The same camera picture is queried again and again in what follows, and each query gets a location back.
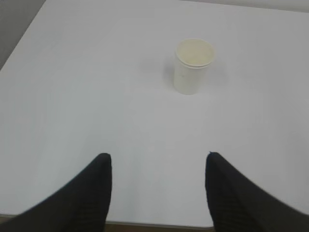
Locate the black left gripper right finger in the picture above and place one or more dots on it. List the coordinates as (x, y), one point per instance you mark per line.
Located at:
(236, 204)

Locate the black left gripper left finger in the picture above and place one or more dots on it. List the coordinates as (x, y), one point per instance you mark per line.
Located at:
(81, 205)

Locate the white paper cup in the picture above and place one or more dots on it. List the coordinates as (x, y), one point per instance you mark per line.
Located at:
(192, 58)

